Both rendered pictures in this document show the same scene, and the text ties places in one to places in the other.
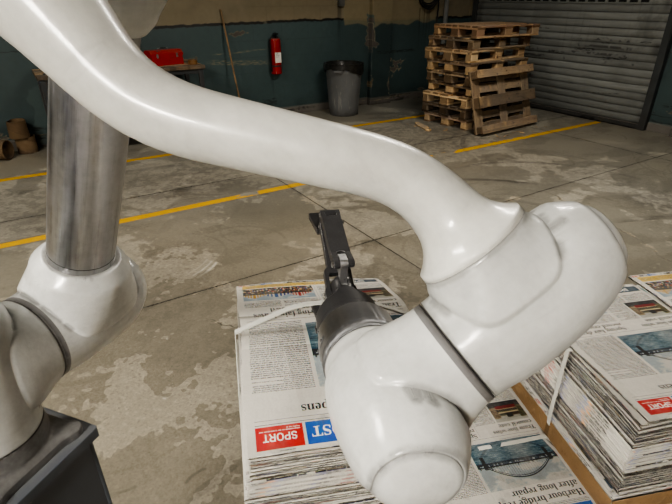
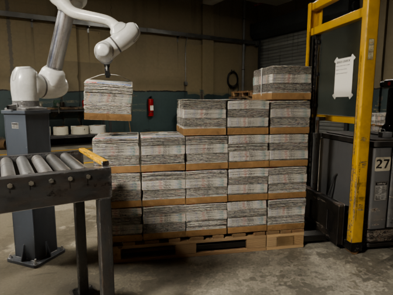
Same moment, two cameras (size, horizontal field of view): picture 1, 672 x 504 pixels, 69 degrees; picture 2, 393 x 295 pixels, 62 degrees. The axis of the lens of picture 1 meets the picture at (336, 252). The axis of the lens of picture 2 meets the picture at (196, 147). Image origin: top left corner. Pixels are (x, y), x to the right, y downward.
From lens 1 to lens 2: 1.77 m
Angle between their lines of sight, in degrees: 19
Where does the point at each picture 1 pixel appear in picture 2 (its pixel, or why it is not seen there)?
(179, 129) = (76, 12)
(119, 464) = not seen: hidden behind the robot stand
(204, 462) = not seen: hidden behind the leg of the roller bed
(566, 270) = (126, 26)
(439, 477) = (104, 47)
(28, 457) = (34, 105)
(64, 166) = (55, 40)
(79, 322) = (51, 80)
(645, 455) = (188, 113)
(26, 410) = (36, 93)
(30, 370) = (39, 83)
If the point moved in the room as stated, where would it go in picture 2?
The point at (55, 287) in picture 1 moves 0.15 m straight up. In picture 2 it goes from (47, 71) to (45, 47)
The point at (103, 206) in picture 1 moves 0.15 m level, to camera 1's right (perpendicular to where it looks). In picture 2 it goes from (61, 51) to (84, 51)
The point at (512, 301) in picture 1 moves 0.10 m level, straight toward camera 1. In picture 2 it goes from (118, 30) to (106, 26)
